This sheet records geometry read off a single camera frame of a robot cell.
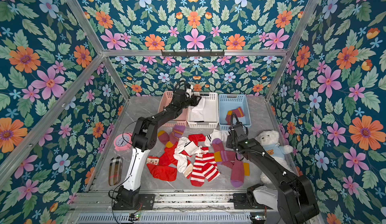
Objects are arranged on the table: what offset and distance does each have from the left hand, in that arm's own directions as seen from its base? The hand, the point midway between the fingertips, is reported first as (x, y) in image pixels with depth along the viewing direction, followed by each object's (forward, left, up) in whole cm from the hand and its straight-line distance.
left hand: (200, 94), depth 101 cm
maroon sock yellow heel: (-39, -10, -14) cm, 43 cm away
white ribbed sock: (-30, +12, -12) cm, 35 cm away
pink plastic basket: (+11, +27, -14) cm, 32 cm away
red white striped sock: (-50, +5, -15) cm, 53 cm away
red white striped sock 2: (-45, -2, -14) cm, 47 cm away
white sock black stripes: (-23, -8, -15) cm, 29 cm away
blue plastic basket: (+2, -27, -14) cm, 31 cm away
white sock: (-3, +3, -14) cm, 15 cm away
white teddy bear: (-35, -38, -6) cm, 52 cm away
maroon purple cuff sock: (-7, -28, -13) cm, 31 cm away
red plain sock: (-36, +22, -14) cm, 44 cm away
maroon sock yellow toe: (-28, +21, -10) cm, 36 cm away
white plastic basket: (-7, -2, -15) cm, 17 cm away
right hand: (-32, -18, -6) cm, 37 cm away
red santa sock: (-44, +26, -13) cm, 52 cm away
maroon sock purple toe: (-49, -17, -14) cm, 54 cm away
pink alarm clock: (-25, +51, -13) cm, 58 cm away
